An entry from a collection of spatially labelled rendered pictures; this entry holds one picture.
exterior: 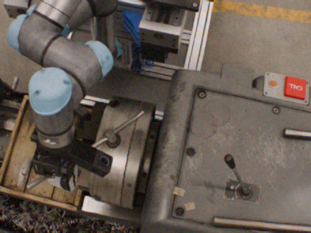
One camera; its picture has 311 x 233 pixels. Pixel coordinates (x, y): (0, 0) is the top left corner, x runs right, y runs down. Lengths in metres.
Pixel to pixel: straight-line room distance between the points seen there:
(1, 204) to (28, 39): 1.08
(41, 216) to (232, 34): 1.68
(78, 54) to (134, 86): 1.51
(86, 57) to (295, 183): 0.62
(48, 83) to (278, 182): 0.64
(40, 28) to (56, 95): 0.18
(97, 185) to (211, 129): 0.33
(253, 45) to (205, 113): 1.68
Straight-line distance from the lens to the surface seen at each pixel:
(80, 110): 1.27
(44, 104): 0.72
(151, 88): 2.28
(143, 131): 1.10
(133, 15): 1.53
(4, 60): 2.75
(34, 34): 0.84
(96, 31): 1.30
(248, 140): 1.10
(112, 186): 1.12
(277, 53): 2.77
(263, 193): 1.08
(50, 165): 0.88
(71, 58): 0.79
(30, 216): 1.76
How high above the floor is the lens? 2.27
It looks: 68 degrees down
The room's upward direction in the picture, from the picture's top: 2 degrees clockwise
